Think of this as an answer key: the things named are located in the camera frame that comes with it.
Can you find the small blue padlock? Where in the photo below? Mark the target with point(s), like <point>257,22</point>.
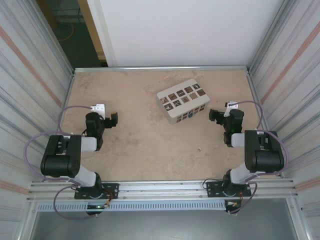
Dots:
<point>190,115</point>

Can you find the white box with brown tiles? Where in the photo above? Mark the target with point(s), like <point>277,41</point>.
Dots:
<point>182,100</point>

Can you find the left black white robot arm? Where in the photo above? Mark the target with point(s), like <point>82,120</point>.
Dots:
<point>75,143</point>

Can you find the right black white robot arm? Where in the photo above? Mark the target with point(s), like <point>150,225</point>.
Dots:
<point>260,150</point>

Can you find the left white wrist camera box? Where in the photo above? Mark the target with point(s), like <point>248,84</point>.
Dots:
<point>98,108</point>

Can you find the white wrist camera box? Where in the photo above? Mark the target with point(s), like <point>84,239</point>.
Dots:
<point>98,108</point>
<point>231,105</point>

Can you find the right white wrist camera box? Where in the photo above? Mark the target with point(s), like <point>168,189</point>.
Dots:
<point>231,105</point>

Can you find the aluminium table side rail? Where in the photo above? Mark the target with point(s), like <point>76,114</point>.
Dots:
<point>65,105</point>
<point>257,100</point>

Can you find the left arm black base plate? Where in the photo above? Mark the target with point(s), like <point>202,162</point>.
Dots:
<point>112,190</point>

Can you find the aluminium table edge rail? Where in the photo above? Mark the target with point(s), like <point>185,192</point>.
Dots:
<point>162,69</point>

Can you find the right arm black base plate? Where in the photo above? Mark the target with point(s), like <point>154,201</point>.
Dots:
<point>212,187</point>

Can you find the wide aluminium mounting rail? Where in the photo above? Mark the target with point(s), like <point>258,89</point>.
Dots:
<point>162,190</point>

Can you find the wooden door frame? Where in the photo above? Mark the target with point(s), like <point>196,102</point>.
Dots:
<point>93,30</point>

